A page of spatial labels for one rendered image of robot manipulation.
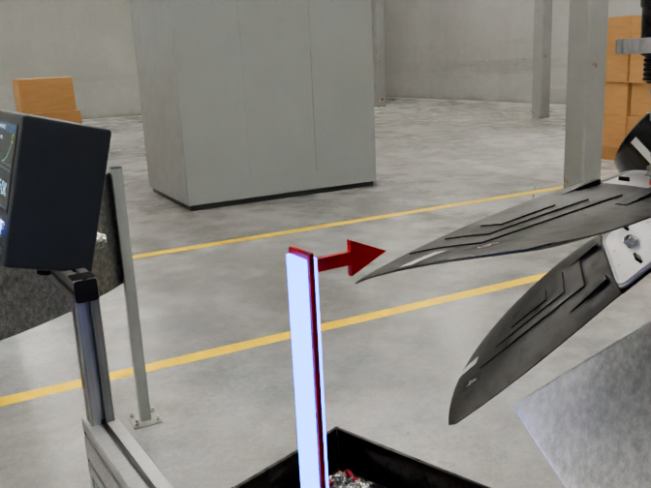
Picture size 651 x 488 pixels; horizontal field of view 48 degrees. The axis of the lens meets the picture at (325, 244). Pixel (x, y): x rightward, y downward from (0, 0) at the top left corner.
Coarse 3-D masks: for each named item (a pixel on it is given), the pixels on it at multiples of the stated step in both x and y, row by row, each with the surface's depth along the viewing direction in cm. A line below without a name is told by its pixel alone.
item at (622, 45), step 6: (618, 42) 60; (624, 42) 59; (630, 42) 58; (636, 42) 58; (642, 42) 57; (648, 42) 57; (618, 48) 60; (624, 48) 59; (630, 48) 58; (636, 48) 58; (642, 48) 57; (648, 48) 57
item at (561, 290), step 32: (576, 256) 79; (544, 288) 81; (576, 288) 75; (608, 288) 71; (512, 320) 83; (544, 320) 77; (576, 320) 72; (480, 352) 86; (512, 352) 78; (544, 352) 73; (480, 384) 79
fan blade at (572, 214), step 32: (576, 192) 61; (608, 192) 60; (640, 192) 57; (480, 224) 59; (512, 224) 55; (544, 224) 53; (576, 224) 51; (608, 224) 50; (416, 256) 56; (448, 256) 48; (480, 256) 45
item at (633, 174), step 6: (618, 174) 66; (624, 174) 66; (630, 174) 66; (636, 174) 66; (642, 174) 66; (606, 180) 65; (612, 180) 65; (618, 180) 65; (630, 180) 64; (636, 180) 64; (642, 180) 64; (648, 180) 64; (636, 186) 62; (642, 186) 62; (648, 186) 62
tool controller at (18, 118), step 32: (0, 128) 98; (32, 128) 89; (64, 128) 90; (96, 128) 93; (0, 160) 96; (32, 160) 89; (64, 160) 91; (96, 160) 93; (0, 192) 94; (32, 192) 90; (64, 192) 92; (96, 192) 94; (32, 224) 91; (64, 224) 93; (96, 224) 95; (0, 256) 91; (32, 256) 91; (64, 256) 93
